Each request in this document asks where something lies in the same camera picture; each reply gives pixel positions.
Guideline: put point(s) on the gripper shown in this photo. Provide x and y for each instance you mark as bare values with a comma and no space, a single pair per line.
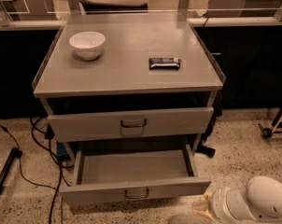
218,205

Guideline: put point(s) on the white ceramic bowl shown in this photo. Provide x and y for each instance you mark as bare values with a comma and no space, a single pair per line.
87,45

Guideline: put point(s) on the wheeled cart base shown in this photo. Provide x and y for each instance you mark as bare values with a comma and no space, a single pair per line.
276,127

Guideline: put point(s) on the grey top drawer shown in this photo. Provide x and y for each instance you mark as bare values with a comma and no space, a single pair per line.
127,124

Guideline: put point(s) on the dark blue snack bar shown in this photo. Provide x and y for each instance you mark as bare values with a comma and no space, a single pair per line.
164,63

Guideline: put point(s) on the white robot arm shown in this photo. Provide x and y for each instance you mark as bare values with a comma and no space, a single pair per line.
260,200

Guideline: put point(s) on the grey drawer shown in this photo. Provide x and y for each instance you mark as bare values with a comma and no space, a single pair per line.
133,176
127,124

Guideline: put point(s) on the grey drawer cabinet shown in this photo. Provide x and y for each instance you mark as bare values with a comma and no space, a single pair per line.
120,78

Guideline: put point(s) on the black floor stand bar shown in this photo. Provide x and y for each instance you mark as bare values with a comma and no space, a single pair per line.
13,155

